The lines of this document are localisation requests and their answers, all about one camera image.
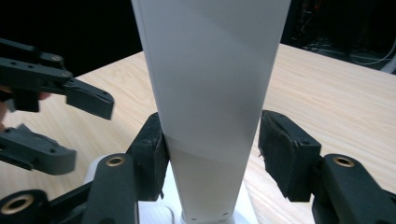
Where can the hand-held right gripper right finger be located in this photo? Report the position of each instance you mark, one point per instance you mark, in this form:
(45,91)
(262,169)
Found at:
(286,155)

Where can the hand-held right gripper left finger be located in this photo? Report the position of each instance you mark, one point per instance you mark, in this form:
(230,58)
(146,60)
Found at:
(151,155)

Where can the white desk lamp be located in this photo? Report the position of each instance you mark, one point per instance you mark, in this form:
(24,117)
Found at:
(211,77)

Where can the white metal desk frame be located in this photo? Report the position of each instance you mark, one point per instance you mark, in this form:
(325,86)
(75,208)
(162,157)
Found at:
(389,67)

